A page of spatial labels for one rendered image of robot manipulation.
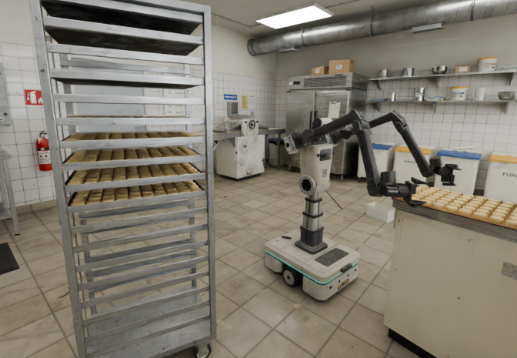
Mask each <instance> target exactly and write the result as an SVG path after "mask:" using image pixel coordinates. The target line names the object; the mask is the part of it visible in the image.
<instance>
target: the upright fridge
mask: <svg viewBox="0 0 517 358"><path fill-rule="evenodd" d="M368 80H369V77H368V76H365V75H360V74H357V73H354V72H345V73H335V74H324V75H305V76H295V77H289V79H288V90H289V91H287V95H286V117H285V137H287V136H289V135H291V134H292V133H294V132H300V133H302V131H304V130H305V129H310V130H311V129H312V122H314V120H315V119H316V118H320V117H322V118H328V116H329V104H330V102H340V109H339V118H340V117H343V116H344V115H347V114H348V113H349V112H351V110H352V109H354V110H357V111H360V112H362V114H363V115H364V116H365V108H366V99H367V89H368ZM332 119H333V121H334V120H336V119H338V118H332ZM340 141H341V143H340V144H338V145H336V146H335V147H333V148H332V152H334V155H332V164H331V169H330V173H333V174H338V175H341V176H340V179H341V180H340V182H342V180H343V176H345V175H348V174H349V173H352V172H354V176H355V174H356V171H357V170H358V161H359V147H358V146H359V141H358V138H357V136H356V135H354V136H352V137H351V138H350V139H349V140H347V139H342V140H340ZM300 152H301V150H300V151H299V152H297V153H292V154H288V151H287V148H286V147H285V161H284V165H285V166H289V172H291V170H290V169H291V166H294V167H299V168H300V157H299V155H300Z"/></svg>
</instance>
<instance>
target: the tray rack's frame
mask: <svg viewBox="0 0 517 358"><path fill-rule="evenodd" d="M115 1H120V2H128V3H133V4H138V5H147V6H152V7H156V8H165V9H170V10H175V11H180V12H188V13H193V14H198V15H202V14H203V12H204V5H201V4H196V3H192V2H184V1H179V0H115ZM28 2H29V8H30V13H31V19H32V30H33V35H34V41H35V51H36V57H37V63H38V73H39V79H40V85H41V91H42V101H43V107H44V113H45V124H46V129H47V135H48V145H49V152H50V157H51V163H52V173H53V179H54V185H55V195H56V201H57V207H58V217H59V223H60V229H61V234H62V245H63V251H64V257H65V267H66V273H67V279H68V289H69V295H70V301H71V307H72V317H73V323H74V328H75V339H76V345H77V351H78V358H88V354H87V353H91V352H94V351H97V350H101V349H104V348H106V347H109V346H113V345H115V344H118V343H123V342H125V341H128V340H132V339H134V338H137V337H140V336H144V335H146V334H150V333H154V332H156V331H159V330H163V329H165V328H168V327H170V326H175V325H178V324H180V323H184V322H187V321H189V320H193V319H196V318H199V317H201V316H206V315H208V311H207V309H206V308H205V306H204V307H201V308H198V309H194V310H192V311H188V312H186V313H182V314H178V315H176V316H172V317H169V318H166V319H163V320H159V321H156V322H154V323H149V324H146V325H144V326H139V327H136V328H134V329H131V330H126V331H124V332H121V333H116V334H114V335H111V336H107V337H104V338H101V339H99V340H94V341H91V342H89V343H87V348H86V342H85V331H84V325H83V319H82V308H81V302H80V295H79V289H78V278H77V272H76V266H75V255H74V249H73V242H72V231H71V225H70V219H69V213H68V202H67V195H66V190H65V178H64V172H63V166H62V155H61V149H60V142H59V137H58V126H57V119H56V113H55V102H54V96H53V90H52V78H51V73H50V66H49V60H48V49H47V43H46V37H45V26H44V19H43V14H42V2H41V0H28ZM193 289H198V287H197V286H196V287H193V288H192V286H186V287H183V288H180V289H174V290H172V291H168V292H165V293H160V294H157V295H154V296H149V297H145V298H142V299H137V300H134V301H131V302H128V303H123V304H120V305H117V306H111V307H109V308H105V309H100V310H98V311H97V305H96V306H90V309H91V318H92V317H95V316H101V315H103V314H106V313H111V312H115V311H117V310H121V309H125V308H129V307H131V306H137V305H139V304H143V303H147V302H151V301H153V300H157V299H161V298H165V297H168V296H173V295H175V294H179V293H183V292H187V291H189V290H193ZM201 302H203V300H202V297H201V295H200V293H198V294H195V295H192V296H187V297H185V298H181V299H177V300H174V301H171V302H168V303H163V304H160V305H157V306H153V307H149V308H147V309H142V310H139V311H136V312H133V313H128V314H125V315H122V316H117V317H114V318H111V319H108V320H103V321H101V322H97V323H93V324H90V327H89V331H88V325H87V326H86V327H87V334H88V336H91V335H94V334H96V333H101V332H104V331H107V330H111V329H114V328H117V327H120V326H124V325H127V324H130V323H134V322H138V321H140V320H145V319H148V318H150V317H153V316H157V315H161V314H163V313H168V312H171V311H173V310H177V309H181V308H184V307H187V306H191V305H194V304H196V303H201ZM211 339H212V335H211V333H210V320H206V321H203V322H200V323H196V324H194V325H191V326H187V327H185V328H182V329H180V330H176V331H173V332H170V333H166V334H164V335H161V336H157V337H154V338H151V339H149V340H145V341H142V342H140V343H136V344H133V345H131V346H127V347H124V348H121V349H119V350H115V351H112V352H110V353H106V354H103V355H101V356H97V357H94V358H162V357H164V356H167V355H170V354H173V353H176V352H178V351H181V350H184V349H187V348H189V347H191V346H196V348H198V358H199V357H202V356H205V355H207V354H208V343H210V341H209V340H211Z"/></svg>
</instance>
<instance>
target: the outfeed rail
mask: <svg viewBox="0 0 517 358"><path fill-rule="evenodd" d="M392 207H395V208H397V209H402V210H405V211H408V212H413V213H416V214H419V215H422V216H427V217H430V218H433V219H437V220H441V221H443V222H448V223H451V224H454V225H457V226H462V227H465V228H468V229H473V230H476V231H479V232H482V233H487V234H489V235H493V236H497V237H501V238H503V239H508V240H511V241H514V242H517V231H515V230H512V229H506V228H503V227H500V226H495V225H492V224H488V223H485V222H479V221H476V220H473V219H467V218H464V217H461V216H455V215H452V214H448V213H445V212H440V211H437V210H434V209H428V208H425V207H421V206H417V207H415V208H413V207H412V206H409V205H408V204H407V203H406V202H400V201H397V200H394V199H393V202H392Z"/></svg>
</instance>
